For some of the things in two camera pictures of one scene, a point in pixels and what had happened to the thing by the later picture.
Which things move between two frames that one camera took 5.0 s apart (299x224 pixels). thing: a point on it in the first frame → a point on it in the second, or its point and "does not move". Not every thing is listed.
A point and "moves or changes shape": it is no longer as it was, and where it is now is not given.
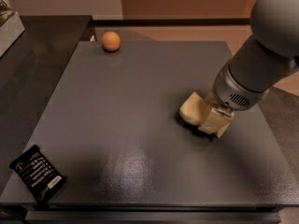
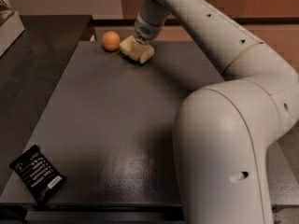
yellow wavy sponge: [192, 108] moves or changes shape
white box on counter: [9, 32] does not move
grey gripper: [234, 92] → [146, 31]
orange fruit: [110, 41] does not move
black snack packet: [38, 174] does not move
